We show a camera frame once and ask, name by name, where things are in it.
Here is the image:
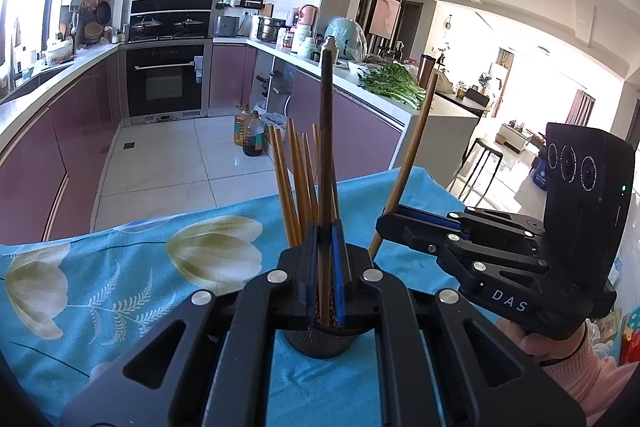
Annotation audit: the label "brown tumbler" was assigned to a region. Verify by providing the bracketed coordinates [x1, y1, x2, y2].
[419, 54, 437, 90]

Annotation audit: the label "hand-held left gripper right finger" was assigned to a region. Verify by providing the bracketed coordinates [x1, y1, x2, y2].
[330, 219, 586, 427]

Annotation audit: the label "dark sauce bottle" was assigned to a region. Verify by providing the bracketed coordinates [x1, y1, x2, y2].
[243, 110, 266, 156]

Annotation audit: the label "black bar stool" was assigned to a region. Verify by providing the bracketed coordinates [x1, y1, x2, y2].
[457, 137, 503, 202]

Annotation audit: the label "silver toaster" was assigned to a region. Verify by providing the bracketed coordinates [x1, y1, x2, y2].
[212, 16, 240, 38]

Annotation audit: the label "red-patterned wooden chopstick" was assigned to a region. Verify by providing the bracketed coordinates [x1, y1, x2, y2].
[319, 36, 338, 328]
[367, 73, 440, 259]

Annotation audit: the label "bunch of wooden chopsticks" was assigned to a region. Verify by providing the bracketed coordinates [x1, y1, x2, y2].
[267, 119, 342, 248]

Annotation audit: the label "pink wall picture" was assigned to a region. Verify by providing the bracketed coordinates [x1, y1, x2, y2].
[372, 0, 403, 40]

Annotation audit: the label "black mesh cup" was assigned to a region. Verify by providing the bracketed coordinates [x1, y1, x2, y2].
[280, 242, 381, 360]

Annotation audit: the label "yellow cooking oil bottle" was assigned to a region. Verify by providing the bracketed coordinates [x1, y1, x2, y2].
[233, 104, 251, 146]

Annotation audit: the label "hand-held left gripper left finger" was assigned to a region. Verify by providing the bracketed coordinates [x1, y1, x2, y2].
[60, 219, 323, 427]

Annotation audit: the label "dark wooden slat screen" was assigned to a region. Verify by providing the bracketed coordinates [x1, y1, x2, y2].
[361, 0, 411, 52]

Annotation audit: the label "large pale bowl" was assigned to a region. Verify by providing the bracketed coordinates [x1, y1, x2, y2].
[44, 41, 76, 64]

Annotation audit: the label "stainless steel stockpot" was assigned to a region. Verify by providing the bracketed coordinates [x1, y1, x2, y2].
[257, 18, 286, 44]

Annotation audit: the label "blue floral tablecloth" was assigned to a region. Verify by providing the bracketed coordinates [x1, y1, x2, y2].
[0, 166, 501, 427]

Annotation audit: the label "black integrated stove oven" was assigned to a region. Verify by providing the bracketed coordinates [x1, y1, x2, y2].
[122, 0, 215, 124]

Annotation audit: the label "leafy green vegetables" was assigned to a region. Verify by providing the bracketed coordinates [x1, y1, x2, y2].
[357, 63, 426, 110]

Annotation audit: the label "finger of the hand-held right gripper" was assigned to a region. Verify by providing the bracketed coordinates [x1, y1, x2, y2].
[397, 205, 546, 242]
[376, 212, 549, 279]

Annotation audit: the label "pink base cabinets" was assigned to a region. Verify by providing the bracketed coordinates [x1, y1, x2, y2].
[0, 47, 123, 248]
[209, 44, 406, 180]

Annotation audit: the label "black lidded pot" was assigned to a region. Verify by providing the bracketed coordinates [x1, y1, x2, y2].
[173, 18, 206, 36]
[130, 18, 163, 38]

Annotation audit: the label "steel kitchen faucet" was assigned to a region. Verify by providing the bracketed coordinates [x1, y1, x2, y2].
[7, 19, 23, 90]

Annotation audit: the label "person's right hand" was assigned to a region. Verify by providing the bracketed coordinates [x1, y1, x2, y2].
[495, 317, 587, 365]

